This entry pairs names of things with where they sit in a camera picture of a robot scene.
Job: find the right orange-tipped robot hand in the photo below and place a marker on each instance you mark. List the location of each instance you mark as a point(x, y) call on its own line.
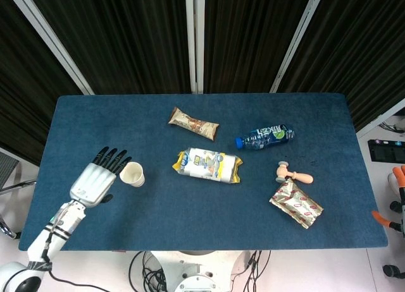
point(399, 181)

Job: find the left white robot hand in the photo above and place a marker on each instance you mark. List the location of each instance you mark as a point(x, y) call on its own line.
point(91, 183)

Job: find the white paper cup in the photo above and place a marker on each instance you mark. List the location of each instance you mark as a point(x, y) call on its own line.
point(133, 175)

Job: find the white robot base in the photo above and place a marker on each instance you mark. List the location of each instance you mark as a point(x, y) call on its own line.
point(196, 271)

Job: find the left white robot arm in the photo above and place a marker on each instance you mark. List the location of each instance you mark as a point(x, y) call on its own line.
point(47, 232)

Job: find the black electronic device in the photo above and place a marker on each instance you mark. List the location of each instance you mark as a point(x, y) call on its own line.
point(387, 150)

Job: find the grey metal chair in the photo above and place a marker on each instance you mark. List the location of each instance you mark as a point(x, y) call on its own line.
point(11, 175)

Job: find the silver red foil packet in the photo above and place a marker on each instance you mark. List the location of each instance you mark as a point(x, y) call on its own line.
point(295, 203)

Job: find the small wooden toy hammer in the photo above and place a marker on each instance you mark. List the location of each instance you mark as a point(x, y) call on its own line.
point(292, 174)

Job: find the blue felt table mat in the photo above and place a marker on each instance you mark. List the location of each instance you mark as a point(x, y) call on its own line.
point(202, 191)

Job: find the white yellow snack package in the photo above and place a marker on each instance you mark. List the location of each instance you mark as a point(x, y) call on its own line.
point(207, 164)

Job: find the brown snack bar wrapper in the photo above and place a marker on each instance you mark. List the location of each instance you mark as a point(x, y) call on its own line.
point(193, 123)

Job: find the blue plastic water bottle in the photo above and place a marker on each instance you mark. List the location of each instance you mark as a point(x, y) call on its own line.
point(265, 136)

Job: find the white partition frame post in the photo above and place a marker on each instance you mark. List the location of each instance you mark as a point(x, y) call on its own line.
point(50, 39)
point(297, 40)
point(194, 40)

